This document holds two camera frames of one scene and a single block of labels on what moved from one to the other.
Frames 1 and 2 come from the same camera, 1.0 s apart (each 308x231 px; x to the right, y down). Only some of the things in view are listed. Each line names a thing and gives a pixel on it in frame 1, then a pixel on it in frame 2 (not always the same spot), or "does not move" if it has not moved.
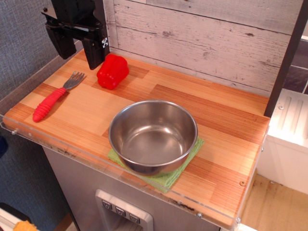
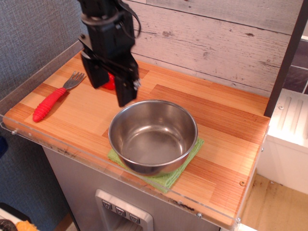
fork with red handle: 48,101 does not move
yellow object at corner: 24,225 does not move
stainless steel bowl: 153,137 does not move
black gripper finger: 64,44 -> 98,75
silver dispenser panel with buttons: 118,214 does not move
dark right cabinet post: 288,58 does not move
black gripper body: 75,18 -> 112,47
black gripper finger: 96,51 -> 126,91
